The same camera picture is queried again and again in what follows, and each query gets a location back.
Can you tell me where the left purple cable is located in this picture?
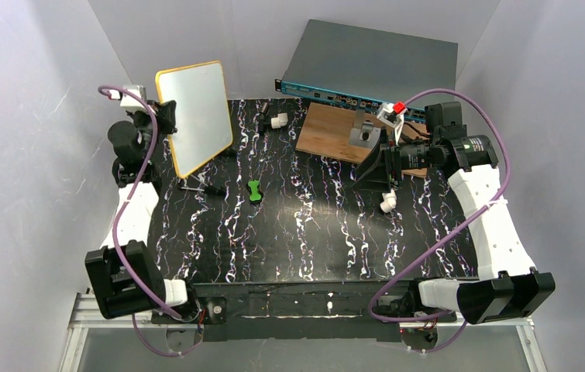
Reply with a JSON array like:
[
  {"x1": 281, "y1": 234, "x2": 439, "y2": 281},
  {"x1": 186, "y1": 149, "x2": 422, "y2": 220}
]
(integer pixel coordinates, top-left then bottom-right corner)
[{"x1": 98, "y1": 84, "x2": 195, "y2": 358}]

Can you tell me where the green bone-shaped eraser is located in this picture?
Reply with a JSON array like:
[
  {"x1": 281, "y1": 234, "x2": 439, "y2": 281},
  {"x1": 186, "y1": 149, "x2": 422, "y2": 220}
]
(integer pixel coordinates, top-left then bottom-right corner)
[{"x1": 246, "y1": 180, "x2": 263, "y2": 204}]

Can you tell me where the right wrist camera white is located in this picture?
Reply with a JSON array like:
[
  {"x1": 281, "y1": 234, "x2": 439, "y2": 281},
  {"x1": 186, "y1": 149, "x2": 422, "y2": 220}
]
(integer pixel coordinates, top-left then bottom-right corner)
[{"x1": 376, "y1": 102, "x2": 407, "y2": 144}]

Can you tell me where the wooden board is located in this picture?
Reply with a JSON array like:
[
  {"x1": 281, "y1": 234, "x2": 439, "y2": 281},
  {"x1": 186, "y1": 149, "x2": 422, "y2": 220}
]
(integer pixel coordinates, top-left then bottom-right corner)
[{"x1": 294, "y1": 102, "x2": 432, "y2": 179}]

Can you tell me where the yellow-framed whiteboard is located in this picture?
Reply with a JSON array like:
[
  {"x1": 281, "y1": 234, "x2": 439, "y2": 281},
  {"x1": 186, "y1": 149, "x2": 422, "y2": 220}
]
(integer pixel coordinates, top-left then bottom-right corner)
[{"x1": 155, "y1": 60, "x2": 233, "y2": 179}]

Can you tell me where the grey metal bracket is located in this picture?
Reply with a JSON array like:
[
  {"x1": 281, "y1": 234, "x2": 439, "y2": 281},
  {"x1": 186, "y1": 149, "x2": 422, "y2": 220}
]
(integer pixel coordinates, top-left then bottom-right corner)
[{"x1": 349, "y1": 109, "x2": 380, "y2": 150}]

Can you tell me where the teal network switch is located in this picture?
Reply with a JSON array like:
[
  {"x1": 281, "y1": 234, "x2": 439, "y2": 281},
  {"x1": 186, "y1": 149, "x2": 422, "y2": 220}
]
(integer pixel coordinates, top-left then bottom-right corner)
[{"x1": 274, "y1": 19, "x2": 459, "y2": 113}]

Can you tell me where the aluminium frame rail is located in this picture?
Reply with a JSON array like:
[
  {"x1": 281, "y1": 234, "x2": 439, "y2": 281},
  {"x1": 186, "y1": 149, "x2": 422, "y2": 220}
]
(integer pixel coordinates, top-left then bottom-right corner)
[{"x1": 59, "y1": 294, "x2": 545, "y2": 371}]

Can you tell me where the black and white marker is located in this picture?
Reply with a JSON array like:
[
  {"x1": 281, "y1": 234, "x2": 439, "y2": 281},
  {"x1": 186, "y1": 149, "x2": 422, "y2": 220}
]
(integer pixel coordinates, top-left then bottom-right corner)
[{"x1": 255, "y1": 102, "x2": 288, "y2": 135}]

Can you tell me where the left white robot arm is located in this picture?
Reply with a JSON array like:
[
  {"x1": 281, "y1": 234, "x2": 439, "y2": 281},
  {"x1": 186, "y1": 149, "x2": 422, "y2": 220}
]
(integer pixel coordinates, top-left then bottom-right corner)
[{"x1": 84, "y1": 101, "x2": 192, "y2": 320}]

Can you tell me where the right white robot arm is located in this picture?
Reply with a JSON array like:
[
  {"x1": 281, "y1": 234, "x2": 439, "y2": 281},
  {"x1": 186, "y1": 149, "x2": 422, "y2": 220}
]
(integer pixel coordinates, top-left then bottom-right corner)
[{"x1": 354, "y1": 102, "x2": 556, "y2": 324}]

